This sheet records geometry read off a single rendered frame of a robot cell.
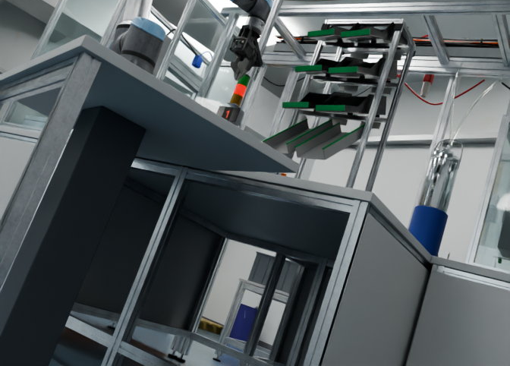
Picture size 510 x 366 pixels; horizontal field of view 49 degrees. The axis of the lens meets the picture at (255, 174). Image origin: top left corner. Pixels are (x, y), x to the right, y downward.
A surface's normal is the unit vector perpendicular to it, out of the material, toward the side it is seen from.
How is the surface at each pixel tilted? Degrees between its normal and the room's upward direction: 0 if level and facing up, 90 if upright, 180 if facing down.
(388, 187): 90
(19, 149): 90
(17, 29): 90
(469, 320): 90
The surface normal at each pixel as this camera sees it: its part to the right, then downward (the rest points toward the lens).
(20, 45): 0.61, 0.03
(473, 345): -0.49, -0.37
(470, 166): -0.72, -0.40
